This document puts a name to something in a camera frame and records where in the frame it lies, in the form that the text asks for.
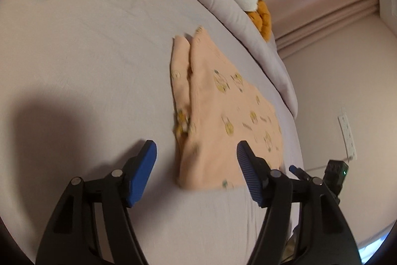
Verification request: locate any pink curtain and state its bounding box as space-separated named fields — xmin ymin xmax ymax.
xmin=264 ymin=0 xmax=381 ymax=60

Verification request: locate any peach cartoon print garment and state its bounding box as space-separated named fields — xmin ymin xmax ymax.
xmin=170 ymin=27 xmax=283 ymax=190

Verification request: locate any orange plush toy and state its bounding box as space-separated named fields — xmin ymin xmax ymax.
xmin=246 ymin=0 xmax=272 ymax=42

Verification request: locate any white power strip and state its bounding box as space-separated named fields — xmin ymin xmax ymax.
xmin=338 ymin=114 xmax=357 ymax=161

